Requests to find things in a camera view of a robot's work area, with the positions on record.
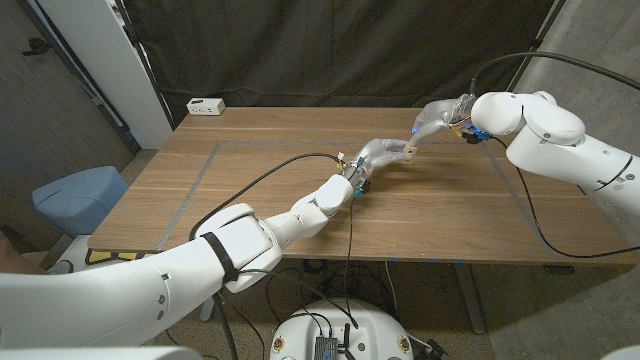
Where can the grey table leg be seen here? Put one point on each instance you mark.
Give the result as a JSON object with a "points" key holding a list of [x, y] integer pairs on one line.
{"points": [[470, 300]]}

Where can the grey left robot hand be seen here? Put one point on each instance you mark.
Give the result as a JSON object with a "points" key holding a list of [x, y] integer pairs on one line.
{"points": [[375, 154]]}

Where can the black antenna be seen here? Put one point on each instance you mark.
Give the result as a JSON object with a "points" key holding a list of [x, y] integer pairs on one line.
{"points": [[346, 337]]}

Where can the white table leg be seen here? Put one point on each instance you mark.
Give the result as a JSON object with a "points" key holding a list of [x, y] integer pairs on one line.
{"points": [[206, 312]]}

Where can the black table control panel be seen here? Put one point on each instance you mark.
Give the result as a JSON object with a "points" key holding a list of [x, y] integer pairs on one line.
{"points": [[559, 270]]}

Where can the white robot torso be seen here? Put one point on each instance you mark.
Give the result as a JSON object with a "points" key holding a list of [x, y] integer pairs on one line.
{"points": [[370, 325]]}

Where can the wooden block with holes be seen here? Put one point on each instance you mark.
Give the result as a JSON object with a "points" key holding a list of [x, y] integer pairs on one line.
{"points": [[410, 152]]}

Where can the grey sneaker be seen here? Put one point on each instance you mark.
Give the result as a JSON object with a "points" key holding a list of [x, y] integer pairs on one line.
{"points": [[62, 267]]}

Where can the yellow black floor sign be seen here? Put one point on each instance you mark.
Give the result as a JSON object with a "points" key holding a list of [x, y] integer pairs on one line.
{"points": [[112, 256]]}

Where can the blue padded stool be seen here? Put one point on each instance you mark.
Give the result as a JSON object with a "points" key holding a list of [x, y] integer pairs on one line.
{"points": [[80, 200]]}

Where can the grey finned electronics box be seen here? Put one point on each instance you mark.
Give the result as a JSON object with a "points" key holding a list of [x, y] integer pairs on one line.
{"points": [[325, 347]]}

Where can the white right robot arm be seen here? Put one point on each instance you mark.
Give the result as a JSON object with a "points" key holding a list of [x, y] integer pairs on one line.
{"points": [[560, 145]]}

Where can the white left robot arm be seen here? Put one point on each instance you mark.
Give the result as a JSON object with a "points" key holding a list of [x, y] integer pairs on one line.
{"points": [[150, 300]]}

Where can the black backdrop curtain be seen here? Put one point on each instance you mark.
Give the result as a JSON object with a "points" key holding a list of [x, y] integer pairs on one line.
{"points": [[325, 50]]}

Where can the person's bare leg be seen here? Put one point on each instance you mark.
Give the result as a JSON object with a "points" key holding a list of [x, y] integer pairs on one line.
{"points": [[15, 262]]}

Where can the black door frame strip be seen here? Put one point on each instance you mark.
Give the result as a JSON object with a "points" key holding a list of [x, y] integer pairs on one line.
{"points": [[80, 75]]}

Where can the white power strip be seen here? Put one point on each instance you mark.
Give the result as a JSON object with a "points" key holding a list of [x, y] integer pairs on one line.
{"points": [[205, 106]]}

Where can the black backdrop stand pole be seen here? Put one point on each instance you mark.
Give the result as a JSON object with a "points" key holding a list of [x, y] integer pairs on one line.
{"points": [[545, 31], [147, 67]]}

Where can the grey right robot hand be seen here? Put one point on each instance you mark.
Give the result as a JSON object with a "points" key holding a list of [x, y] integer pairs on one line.
{"points": [[440, 115]]}

